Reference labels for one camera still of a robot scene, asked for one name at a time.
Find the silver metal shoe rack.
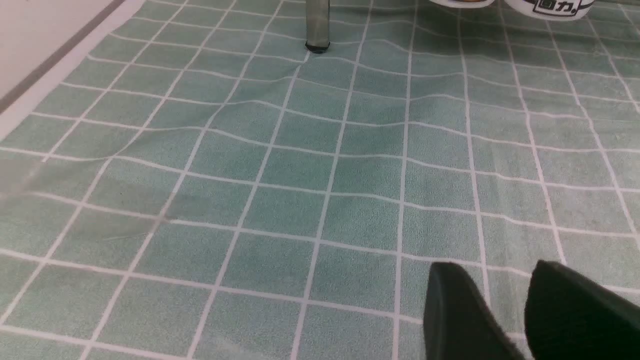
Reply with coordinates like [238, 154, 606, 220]
[305, 0, 330, 54]

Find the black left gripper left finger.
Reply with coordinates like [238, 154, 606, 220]
[423, 262, 524, 360]

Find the black lace-up canvas shoe right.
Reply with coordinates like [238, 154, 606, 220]
[505, 0, 595, 22]

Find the green checkered floor mat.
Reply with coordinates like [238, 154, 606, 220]
[1, 0, 639, 360]

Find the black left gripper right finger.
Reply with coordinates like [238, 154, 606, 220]
[525, 260, 640, 360]

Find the black lace-up canvas shoe left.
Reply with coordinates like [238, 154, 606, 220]
[430, 0, 495, 10]

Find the black lace-up canvas shoe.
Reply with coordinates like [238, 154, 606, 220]
[430, 0, 495, 10]
[505, 0, 595, 22]

